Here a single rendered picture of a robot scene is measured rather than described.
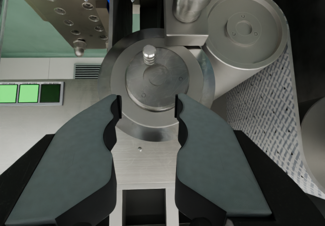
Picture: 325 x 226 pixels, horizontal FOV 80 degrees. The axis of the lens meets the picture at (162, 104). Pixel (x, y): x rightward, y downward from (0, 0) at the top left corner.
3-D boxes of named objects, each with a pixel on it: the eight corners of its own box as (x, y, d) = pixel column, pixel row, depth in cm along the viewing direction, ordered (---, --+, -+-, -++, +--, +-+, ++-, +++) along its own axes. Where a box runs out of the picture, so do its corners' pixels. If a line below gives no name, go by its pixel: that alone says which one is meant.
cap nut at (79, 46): (83, 40, 57) (83, 54, 57) (88, 46, 61) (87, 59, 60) (71, 40, 57) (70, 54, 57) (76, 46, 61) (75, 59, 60)
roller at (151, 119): (200, 37, 25) (206, 126, 23) (177, 88, 51) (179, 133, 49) (110, 36, 25) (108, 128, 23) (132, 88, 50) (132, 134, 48)
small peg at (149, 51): (145, 58, 20) (140, 47, 20) (146, 68, 23) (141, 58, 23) (158, 53, 20) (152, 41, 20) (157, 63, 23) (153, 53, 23)
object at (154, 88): (140, 120, 22) (114, 61, 23) (141, 121, 23) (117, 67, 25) (200, 92, 22) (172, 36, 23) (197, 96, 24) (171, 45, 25)
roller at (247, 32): (282, -12, 28) (294, 69, 26) (221, 60, 53) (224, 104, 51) (198, -13, 27) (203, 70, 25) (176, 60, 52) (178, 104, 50)
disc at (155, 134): (211, 27, 26) (219, 140, 23) (210, 29, 27) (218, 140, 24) (99, 27, 25) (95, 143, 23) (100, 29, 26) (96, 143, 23)
